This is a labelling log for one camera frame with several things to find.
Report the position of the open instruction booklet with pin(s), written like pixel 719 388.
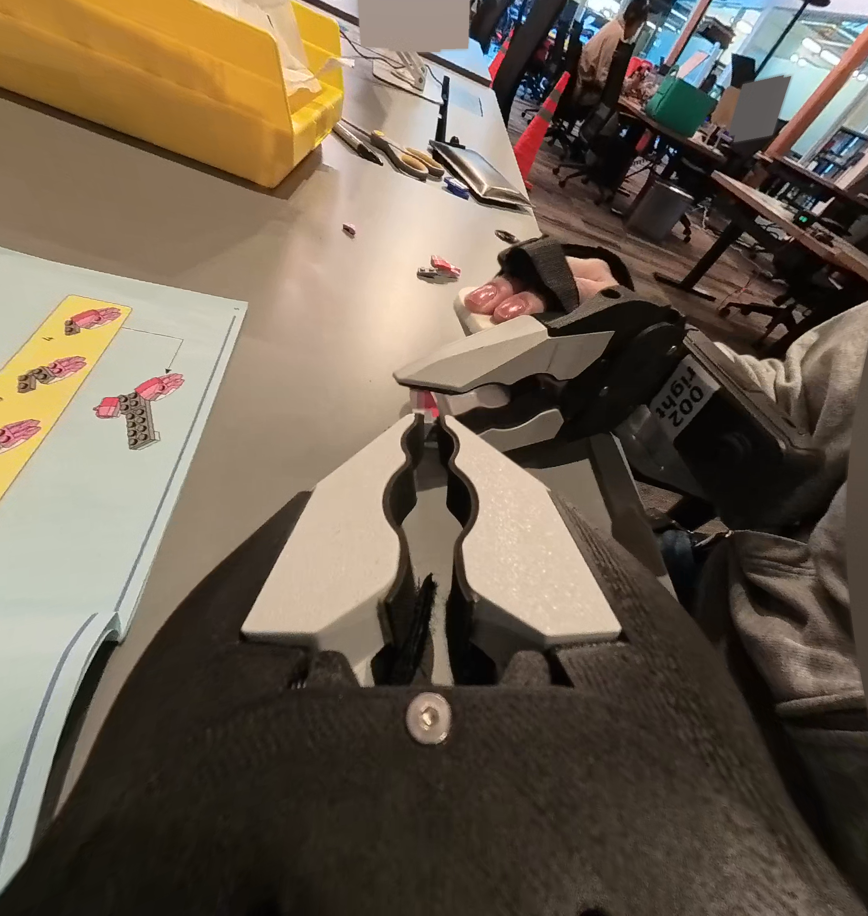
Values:
pixel 83 537

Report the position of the pink and grey brick assembly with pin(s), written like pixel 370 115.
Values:
pixel 441 268

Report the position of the yellow plastic bin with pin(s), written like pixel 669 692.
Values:
pixel 154 93

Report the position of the grey metallic pouch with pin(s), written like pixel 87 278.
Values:
pixel 484 175

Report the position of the person's jeans leg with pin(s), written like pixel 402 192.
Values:
pixel 681 562

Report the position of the person's right forearm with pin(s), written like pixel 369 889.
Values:
pixel 799 372

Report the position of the scissors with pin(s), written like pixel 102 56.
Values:
pixel 409 154

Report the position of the person's right hand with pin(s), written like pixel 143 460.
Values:
pixel 505 304

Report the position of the orange traffic cone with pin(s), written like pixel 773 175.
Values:
pixel 537 143

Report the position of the small blue object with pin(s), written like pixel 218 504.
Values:
pixel 457 187

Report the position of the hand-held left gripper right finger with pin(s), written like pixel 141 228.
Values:
pixel 541 572

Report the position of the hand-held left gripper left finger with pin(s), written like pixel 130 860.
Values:
pixel 319 572

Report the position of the black upright stand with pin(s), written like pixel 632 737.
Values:
pixel 444 107

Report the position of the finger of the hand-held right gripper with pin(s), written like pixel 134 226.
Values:
pixel 491 358
pixel 527 429

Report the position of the wooden table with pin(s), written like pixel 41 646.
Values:
pixel 820 243

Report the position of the pile of white paper bags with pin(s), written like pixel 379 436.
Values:
pixel 290 43

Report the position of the grey trash can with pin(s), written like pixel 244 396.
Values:
pixel 659 211

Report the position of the green bag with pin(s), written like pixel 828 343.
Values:
pixel 681 104

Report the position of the person's grey sweatshirt torso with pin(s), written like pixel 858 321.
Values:
pixel 777 608

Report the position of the black marker pen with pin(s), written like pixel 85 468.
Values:
pixel 358 142

